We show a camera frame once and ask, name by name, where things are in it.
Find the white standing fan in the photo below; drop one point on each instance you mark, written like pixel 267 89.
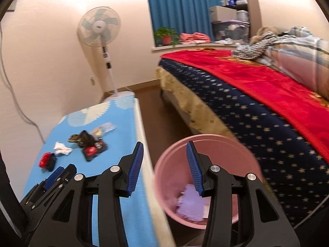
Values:
pixel 99 25

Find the clear plastic bag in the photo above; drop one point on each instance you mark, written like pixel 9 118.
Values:
pixel 105 127

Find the purple foam fruit net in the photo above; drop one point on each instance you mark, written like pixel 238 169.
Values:
pixel 189 200

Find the plaid quilt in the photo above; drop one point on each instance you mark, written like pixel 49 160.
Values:
pixel 303 49

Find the potted green plant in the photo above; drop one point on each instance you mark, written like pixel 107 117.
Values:
pixel 166 40

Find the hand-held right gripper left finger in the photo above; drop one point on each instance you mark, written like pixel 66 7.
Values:
pixel 135 169

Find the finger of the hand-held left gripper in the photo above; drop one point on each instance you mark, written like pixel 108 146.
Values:
pixel 54 176
pixel 70 169

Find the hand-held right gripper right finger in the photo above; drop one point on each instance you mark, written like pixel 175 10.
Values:
pixel 194 169

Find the striped garment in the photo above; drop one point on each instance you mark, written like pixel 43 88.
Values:
pixel 246 50

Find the dark patterned wrapper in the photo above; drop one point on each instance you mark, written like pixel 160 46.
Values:
pixel 73 138

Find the red plastic bag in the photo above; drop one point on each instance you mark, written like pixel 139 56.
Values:
pixel 45 159

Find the black plastic wrapper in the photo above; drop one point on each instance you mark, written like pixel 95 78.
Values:
pixel 52 163

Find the pink clothes pile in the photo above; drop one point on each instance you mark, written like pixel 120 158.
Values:
pixel 194 38

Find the pink plastic bin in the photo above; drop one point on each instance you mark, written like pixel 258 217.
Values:
pixel 169 159

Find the white window sill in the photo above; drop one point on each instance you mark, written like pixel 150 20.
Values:
pixel 159 48

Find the bed with star sheet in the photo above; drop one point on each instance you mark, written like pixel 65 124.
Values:
pixel 257 123

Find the dark crumpled wrapper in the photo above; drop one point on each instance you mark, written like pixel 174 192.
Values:
pixel 86 137

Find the red blanket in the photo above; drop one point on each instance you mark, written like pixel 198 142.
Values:
pixel 257 77

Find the small white storage box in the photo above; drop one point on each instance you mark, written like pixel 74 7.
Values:
pixel 242 16

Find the beige plush cloth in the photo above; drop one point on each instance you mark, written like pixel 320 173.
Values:
pixel 262 33

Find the white crumpled tissue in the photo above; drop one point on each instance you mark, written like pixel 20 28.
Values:
pixel 61 148

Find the beige cardboard box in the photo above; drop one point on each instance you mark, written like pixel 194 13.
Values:
pixel 222 14

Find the blue curtain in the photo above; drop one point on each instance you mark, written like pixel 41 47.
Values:
pixel 180 5

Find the clear plastic storage bin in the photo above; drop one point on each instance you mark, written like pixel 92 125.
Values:
pixel 230 30

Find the wall switch plate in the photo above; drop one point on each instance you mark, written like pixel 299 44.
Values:
pixel 10 5

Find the black red snack packet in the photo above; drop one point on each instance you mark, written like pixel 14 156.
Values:
pixel 93 150

